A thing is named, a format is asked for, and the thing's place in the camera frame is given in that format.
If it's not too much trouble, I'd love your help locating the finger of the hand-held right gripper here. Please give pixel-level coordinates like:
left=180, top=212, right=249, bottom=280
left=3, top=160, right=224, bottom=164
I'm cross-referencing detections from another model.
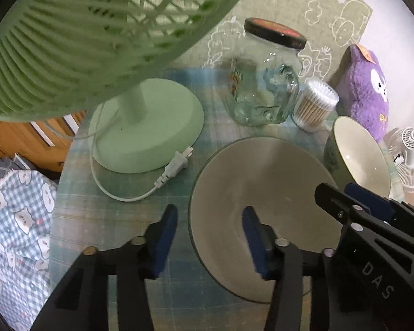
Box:
left=344, top=183, right=404, bottom=222
left=315, top=183, right=370, bottom=236

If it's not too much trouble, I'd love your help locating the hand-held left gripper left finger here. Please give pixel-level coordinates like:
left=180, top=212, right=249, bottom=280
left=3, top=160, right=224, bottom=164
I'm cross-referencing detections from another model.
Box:
left=31, top=204, right=179, bottom=331

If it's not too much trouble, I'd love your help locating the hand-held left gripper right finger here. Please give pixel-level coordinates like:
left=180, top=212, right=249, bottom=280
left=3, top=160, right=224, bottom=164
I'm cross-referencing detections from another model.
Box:
left=242, top=206, right=339, bottom=331

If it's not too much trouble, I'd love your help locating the green floral ceramic bowl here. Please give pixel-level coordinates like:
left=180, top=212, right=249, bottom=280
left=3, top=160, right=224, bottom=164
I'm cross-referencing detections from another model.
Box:
left=323, top=115, right=391, bottom=199
left=188, top=137, right=349, bottom=305

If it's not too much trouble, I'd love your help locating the white clip fan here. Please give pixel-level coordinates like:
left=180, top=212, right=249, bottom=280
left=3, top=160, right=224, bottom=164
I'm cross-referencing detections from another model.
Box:
left=387, top=127, right=414, bottom=194

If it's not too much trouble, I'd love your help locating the cotton swab container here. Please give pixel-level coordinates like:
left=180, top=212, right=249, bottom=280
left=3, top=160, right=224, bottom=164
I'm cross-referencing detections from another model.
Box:
left=293, top=79, right=339, bottom=132

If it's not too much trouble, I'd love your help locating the purple plush toy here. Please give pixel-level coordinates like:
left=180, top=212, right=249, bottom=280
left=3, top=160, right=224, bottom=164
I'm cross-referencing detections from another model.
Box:
left=336, top=44, right=390, bottom=142

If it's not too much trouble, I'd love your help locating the glass jar with dark lid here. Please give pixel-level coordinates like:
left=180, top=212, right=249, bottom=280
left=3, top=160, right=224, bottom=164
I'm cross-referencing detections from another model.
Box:
left=224, top=18, right=307, bottom=126

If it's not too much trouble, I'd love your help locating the blue checked printed blanket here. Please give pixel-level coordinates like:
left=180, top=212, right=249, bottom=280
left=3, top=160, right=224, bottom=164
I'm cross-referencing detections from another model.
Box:
left=0, top=169, right=59, bottom=331

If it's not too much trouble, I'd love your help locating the dark plaid cloth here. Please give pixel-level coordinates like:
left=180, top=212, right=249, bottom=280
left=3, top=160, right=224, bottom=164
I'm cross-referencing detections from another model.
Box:
left=0, top=152, right=31, bottom=188

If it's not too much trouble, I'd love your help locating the green desk fan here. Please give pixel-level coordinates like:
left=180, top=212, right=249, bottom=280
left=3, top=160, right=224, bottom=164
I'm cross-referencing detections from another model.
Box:
left=0, top=0, right=259, bottom=175

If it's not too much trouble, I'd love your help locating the white fan power cord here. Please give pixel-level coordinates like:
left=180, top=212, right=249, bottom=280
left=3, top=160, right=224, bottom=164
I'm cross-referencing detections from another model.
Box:
left=91, top=105, right=194, bottom=202

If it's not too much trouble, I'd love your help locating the green patterned wall mat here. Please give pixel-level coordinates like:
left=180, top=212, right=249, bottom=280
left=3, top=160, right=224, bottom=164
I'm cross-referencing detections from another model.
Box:
left=129, top=0, right=373, bottom=88

